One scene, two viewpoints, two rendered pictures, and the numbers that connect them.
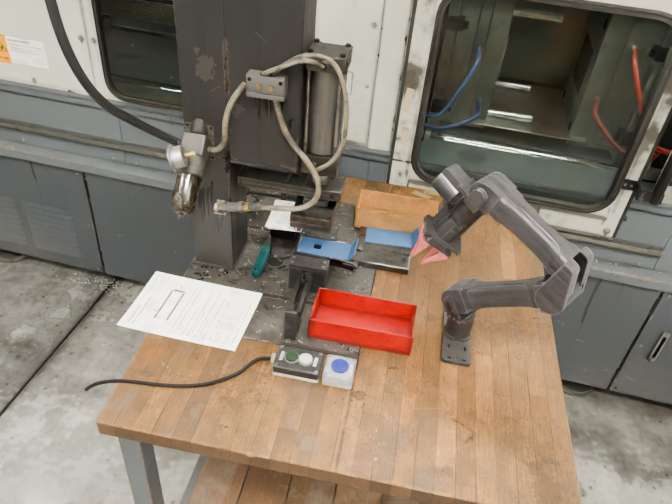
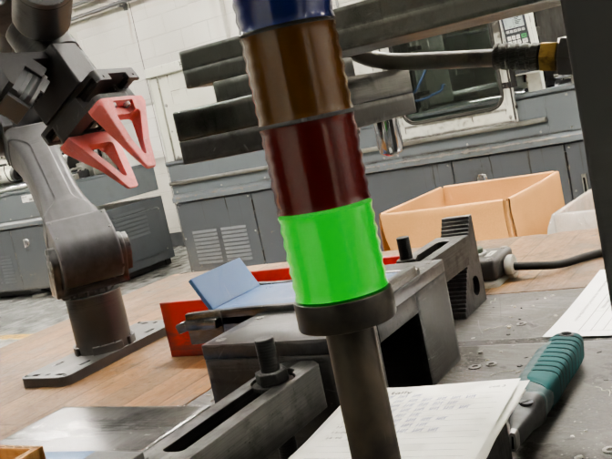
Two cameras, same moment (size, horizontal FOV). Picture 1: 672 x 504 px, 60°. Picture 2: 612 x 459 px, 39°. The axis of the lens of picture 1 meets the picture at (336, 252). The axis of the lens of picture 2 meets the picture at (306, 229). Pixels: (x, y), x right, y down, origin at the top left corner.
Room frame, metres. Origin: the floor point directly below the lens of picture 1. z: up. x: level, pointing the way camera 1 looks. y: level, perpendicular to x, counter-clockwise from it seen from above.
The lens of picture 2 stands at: (1.84, 0.31, 1.12)
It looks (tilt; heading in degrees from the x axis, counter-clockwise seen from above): 7 degrees down; 204
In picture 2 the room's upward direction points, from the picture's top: 12 degrees counter-clockwise
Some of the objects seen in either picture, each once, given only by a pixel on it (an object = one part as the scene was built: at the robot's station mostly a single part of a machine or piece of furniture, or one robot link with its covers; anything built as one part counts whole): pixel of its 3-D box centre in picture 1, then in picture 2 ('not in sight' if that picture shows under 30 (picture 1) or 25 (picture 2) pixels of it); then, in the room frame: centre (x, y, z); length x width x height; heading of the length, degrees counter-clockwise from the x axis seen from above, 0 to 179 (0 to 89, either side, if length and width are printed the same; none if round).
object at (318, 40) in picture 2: not in sight; (297, 74); (1.52, 0.18, 1.14); 0.04 x 0.04 x 0.03
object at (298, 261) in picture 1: (315, 245); (334, 304); (1.26, 0.06, 0.98); 0.20 x 0.10 x 0.01; 173
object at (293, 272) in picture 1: (314, 257); (345, 359); (1.26, 0.06, 0.94); 0.20 x 0.10 x 0.07; 173
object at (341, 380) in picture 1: (338, 375); not in sight; (0.88, -0.03, 0.90); 0.07 x 0.07 x 0.06; 83
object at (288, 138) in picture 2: not in sight; (315, 163); (1.52, 0.18, 1.10); 0.04 x 0.04 x 0.03
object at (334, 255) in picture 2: not in sight; (332, 249); (1.52, 0.18, 1.07); 0.04 x 0.04 x 0.03
